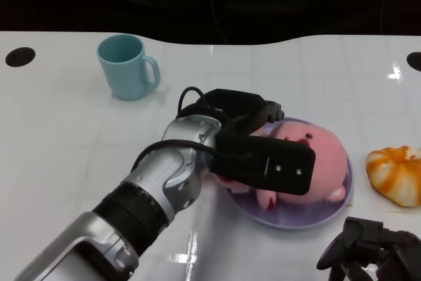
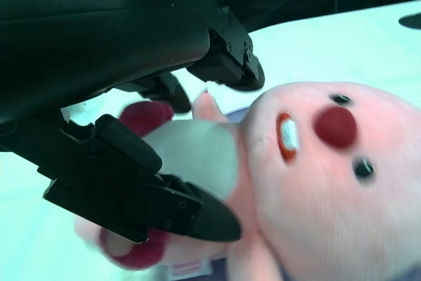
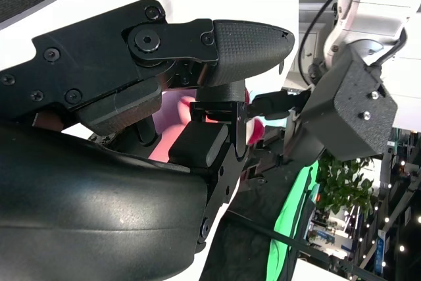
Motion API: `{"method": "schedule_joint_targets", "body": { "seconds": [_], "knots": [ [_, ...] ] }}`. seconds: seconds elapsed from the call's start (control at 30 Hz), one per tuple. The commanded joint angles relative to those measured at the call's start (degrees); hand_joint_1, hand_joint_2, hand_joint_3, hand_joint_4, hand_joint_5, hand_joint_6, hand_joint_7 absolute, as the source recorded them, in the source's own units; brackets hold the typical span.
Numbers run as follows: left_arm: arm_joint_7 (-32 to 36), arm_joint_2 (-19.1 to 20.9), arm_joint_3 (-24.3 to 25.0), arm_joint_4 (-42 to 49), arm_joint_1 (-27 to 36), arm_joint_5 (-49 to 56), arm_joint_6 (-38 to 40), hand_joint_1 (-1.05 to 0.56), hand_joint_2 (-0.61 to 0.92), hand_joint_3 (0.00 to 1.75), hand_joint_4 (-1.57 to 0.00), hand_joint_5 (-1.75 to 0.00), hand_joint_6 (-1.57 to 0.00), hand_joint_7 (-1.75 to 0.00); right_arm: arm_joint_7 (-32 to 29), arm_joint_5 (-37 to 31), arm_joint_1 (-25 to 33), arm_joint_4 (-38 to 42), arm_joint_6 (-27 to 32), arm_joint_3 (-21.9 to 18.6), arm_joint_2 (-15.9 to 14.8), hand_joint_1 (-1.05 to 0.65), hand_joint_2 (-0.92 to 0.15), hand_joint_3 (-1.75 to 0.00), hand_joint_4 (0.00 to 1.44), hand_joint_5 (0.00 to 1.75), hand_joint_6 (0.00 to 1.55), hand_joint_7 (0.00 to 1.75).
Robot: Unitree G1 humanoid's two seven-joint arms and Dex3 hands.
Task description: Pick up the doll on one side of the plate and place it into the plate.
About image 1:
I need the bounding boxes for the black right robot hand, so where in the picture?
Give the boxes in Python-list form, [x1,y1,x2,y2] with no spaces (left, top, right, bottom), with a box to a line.
[316,217,421,281]

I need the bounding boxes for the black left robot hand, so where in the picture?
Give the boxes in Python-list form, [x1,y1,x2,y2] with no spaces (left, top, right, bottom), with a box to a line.
[197,88,317,197]

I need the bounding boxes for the pink plush doll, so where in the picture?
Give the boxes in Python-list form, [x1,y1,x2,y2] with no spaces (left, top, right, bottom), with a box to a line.
[215,120,349,211]

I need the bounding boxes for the purple plastic plate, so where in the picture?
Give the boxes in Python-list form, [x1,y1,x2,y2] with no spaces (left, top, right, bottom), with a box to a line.
[226,116,355,230]

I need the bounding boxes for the orange white plush toy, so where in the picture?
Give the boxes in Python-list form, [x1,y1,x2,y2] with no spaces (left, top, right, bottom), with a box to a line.
[366,145,421,209]

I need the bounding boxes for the black table grommet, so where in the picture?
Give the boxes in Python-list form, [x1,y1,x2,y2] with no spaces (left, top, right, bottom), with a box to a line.
[5,47,36,68]
[406,51,421,72]

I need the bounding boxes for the teal plastic mug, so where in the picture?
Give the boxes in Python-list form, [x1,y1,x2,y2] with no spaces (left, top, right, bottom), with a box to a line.
[96,33,161,101]

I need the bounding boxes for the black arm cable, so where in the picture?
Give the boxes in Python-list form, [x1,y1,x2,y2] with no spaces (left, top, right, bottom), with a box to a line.
[131,86,237,172]

